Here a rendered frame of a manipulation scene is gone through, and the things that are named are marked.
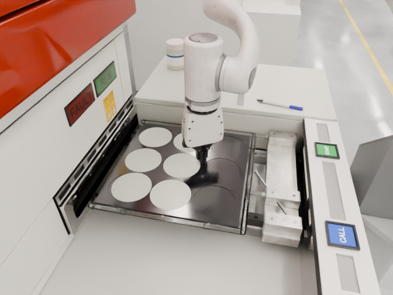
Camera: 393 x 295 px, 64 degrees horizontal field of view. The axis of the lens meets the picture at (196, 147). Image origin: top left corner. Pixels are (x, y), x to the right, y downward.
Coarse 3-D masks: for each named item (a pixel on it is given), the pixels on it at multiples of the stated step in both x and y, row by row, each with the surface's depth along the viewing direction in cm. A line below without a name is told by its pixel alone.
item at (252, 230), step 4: (240, 220) 76; (240, 224) 75; (248, 228) 75; (252, 228) 74; (256, 228) 74; (260, 228) 74; (248, 232) 76; (252, 232) 75; (256, 232) 75; (260, 232) 75; (260, 236) 76
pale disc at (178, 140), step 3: (177, 135) 95; (180, 135) 95; (174, 138) 94; (177, 138) 94; (180, 138) 94; (174, 141) 93; (177, 141) 93; (180, 141) 93; (174, 144) 92; (177, 144) 92; (180, 144) 92; (177, 147) 90; (180, 147) 90; (183, 147) 90; (186, 147) 90; (189, 147) 90; (183, 150) 89; (186, 150) 89; (189, 150) 89; (192, 150) 89; (195, 150) 89
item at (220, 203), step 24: (168, 144) 92; (216, 144) 92; (240, 144) 92; (120, 168) 83; (216, 168) 84; (240, 168) 83; (192, 192) 77; (216, 192) 77; (240, 192) 77; (192, 216) 71; (216, 216) 71
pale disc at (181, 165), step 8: (168, 160) 86; (176, 160) 86; (184, 160) 86; (192, 160) 86; (168, 168) 83; (176, 168) 83; (184, 168) 83; (192, 168) 83; (176, 176) 81; (184, 176) 81
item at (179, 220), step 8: (96, 208) 73; (104, 208) 72; (112, 208) 72; (120, 208) 72; (136, 216) 71; (144, 216) 71; (152, 216) 71; (160, 216) 70; (168, 216) 70; (184, 224) 70; (192, 224) 69; (200, 224) 69; (216, 224) 69; (232, 232) 68; (240, 232) 67
